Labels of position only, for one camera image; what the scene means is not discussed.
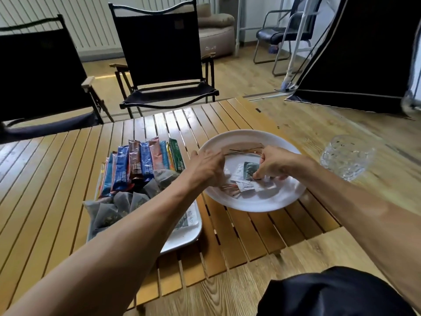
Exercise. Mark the person's left hand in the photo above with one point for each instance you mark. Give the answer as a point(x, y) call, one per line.
point(205, 169)

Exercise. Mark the person's right hand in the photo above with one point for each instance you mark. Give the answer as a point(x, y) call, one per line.
point(283, 162)

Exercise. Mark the row of colourful stick packets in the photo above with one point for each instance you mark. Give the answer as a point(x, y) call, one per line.
point(144, 161)

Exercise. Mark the grey rectangular tray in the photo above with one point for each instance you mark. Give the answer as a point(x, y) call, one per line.
point(184, 236)

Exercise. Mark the cluster of pyramid tea bags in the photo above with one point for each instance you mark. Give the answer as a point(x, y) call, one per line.
point(108, 213)

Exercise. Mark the person's right forearm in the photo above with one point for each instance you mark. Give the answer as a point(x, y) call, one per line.
point(361, 210)

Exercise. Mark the person's left forearm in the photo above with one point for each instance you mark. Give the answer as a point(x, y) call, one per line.
point(115, 253)

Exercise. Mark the person's right leg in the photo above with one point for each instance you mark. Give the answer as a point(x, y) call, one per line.
point(329, 292)

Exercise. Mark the white round bowl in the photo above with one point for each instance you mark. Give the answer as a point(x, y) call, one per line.
point(263, 202)

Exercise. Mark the clear patterned glass cup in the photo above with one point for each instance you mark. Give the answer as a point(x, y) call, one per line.
point(347, 157)

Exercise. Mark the small blue bundle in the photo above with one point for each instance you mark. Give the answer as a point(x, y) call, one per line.
point(273, 49)

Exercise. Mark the black folding chair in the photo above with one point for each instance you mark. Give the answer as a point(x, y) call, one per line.
point(161, 49)
point(33, 75)

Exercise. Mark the black office chair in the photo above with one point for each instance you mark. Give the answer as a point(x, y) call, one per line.
point(268, 34)

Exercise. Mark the beige inflatable sofa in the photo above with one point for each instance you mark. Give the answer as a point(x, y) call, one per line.
point(217, 39)

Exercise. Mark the black fabric backdrop panel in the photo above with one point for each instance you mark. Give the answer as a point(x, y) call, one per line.
point(361, 52)

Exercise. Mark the white metal frame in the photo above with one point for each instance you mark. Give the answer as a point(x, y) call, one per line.
point(237, 26)

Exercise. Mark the white wall radiator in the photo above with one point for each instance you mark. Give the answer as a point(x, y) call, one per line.
point(85, 22)
point(158, 0)

